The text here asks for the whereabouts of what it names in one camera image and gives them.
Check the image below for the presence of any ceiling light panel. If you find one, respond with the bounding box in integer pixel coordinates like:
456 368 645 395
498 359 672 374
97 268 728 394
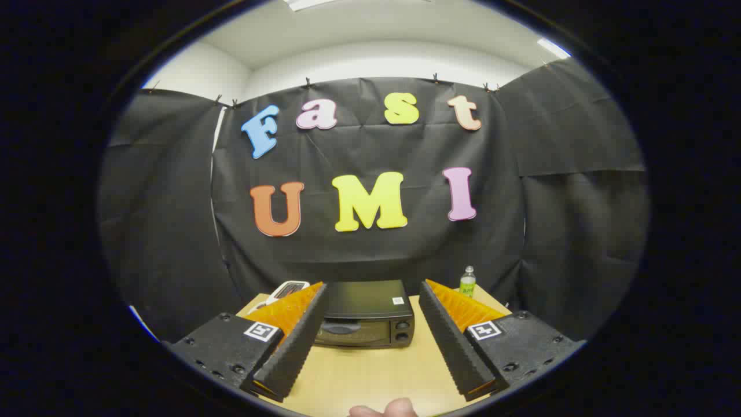
284 0 336 12
537 38 572 60

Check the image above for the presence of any black toaster oven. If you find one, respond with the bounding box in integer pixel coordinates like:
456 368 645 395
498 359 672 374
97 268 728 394
313 280 415 349

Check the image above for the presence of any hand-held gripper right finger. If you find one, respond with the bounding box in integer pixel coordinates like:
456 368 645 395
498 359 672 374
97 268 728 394
418 279 586 402

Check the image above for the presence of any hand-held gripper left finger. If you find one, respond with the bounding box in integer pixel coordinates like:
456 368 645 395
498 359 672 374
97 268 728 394
168 282 329 403

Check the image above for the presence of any white pop-up toaster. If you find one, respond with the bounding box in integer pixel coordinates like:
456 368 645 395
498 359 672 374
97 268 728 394
265 280 311 305

